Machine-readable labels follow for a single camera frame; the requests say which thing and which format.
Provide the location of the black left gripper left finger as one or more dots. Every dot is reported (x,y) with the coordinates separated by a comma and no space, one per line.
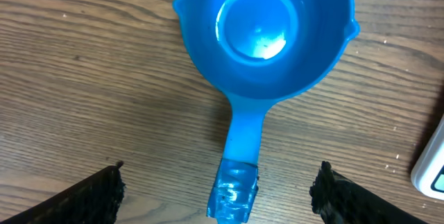
(94,200)

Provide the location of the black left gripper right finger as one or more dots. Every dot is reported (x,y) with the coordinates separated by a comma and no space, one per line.
(338,200)

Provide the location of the blue plastic measuring scoop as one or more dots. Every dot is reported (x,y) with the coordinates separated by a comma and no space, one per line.
(258,53)

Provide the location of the white digital kitchen scale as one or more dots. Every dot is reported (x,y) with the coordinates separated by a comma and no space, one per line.
(427,174)

